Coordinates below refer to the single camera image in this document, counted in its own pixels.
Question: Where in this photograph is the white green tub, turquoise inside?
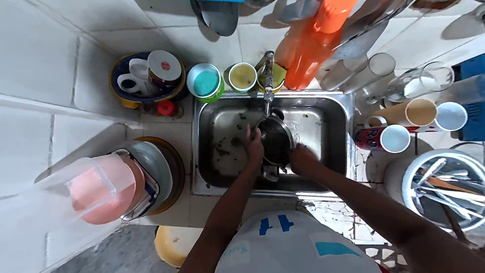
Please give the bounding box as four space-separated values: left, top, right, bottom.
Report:
186 63 225 104

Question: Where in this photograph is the brown round tray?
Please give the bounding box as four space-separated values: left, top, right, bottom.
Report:
134 136 186 216

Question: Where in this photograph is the orange plastic bottle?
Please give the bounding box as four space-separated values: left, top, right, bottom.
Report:
284 0 358 91

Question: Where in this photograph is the small red-capped bottle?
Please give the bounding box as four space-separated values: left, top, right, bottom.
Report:
157 100 184 119

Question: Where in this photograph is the red printed cup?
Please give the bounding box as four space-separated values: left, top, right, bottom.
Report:
354 124 411 154

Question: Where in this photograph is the stainless steel sink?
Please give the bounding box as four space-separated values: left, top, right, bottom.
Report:
192 90 357 201

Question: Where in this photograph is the small white green tub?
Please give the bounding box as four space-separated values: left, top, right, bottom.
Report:
228 62 258 94

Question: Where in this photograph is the clear plastic cup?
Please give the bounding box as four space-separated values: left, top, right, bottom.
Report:
436 74 485 105

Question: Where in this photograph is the brown white-bottomed mug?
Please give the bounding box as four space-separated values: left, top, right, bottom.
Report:
147 50 182 86

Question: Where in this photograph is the pale glass bowl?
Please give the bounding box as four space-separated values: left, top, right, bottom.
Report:
127 140 173 215

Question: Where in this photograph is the yellow plastic bucket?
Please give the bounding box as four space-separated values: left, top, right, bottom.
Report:
154 225 204 268

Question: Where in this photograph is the yellow tub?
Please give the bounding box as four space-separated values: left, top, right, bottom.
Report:
257 63 286 94

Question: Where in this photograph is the bundle of metal utensils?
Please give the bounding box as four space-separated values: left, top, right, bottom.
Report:
411 158 485 228

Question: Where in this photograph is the dark round metal pot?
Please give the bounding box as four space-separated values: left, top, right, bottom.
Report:
255 115 295 168

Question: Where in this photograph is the clear glass jug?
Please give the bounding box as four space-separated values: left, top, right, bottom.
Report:
385 61 455 104

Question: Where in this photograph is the person's body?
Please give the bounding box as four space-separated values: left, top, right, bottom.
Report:
214 210 389 273

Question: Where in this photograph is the white mug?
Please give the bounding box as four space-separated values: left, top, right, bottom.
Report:
117 73 161 98
129 58 149 80

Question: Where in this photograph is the metal faucet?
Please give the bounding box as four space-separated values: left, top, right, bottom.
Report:
263 50 276 118

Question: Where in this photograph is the black-rimmed patterned tray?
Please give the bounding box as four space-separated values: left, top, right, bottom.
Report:
110 148 161 221

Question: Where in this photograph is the large silver utensil pot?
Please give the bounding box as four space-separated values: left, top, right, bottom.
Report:
384 148 485 233

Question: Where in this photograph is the person's right hand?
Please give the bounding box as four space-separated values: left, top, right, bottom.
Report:
289 143 321 178

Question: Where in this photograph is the tan cup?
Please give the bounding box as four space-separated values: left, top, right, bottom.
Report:
365 98 437 128

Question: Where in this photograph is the blue plastic crate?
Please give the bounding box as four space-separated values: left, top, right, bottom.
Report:
451 53 485 142

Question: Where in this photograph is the dark grey oval utensil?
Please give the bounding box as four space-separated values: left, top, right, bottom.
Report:
190 0 239 37

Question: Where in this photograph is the metal item with handle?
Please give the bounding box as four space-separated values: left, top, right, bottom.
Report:
261 165 280 182

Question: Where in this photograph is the pink plastic container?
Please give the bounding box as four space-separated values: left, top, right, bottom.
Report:
68 155 146 225

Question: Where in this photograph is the translucent grey container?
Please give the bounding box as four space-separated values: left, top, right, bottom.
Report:
278 0 321 24

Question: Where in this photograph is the clear plastic container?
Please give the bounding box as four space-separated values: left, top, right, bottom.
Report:
34 155 117 228

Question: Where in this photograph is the person's left forearm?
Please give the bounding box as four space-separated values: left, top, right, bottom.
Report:
179 162 263 273

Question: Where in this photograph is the person's right forearm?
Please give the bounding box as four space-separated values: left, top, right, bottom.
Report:
309 161 485 273

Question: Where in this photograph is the clear drinking glass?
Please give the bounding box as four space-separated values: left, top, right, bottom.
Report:
319 55 370 92
340 52 396 95

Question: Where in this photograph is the blue and yellow basin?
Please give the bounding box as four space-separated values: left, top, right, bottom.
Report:
110 52 186 109

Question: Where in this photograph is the person's left hand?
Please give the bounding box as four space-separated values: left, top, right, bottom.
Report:
246 124 265 168

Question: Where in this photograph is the white and red cup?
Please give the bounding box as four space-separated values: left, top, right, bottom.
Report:
408 102 468 133

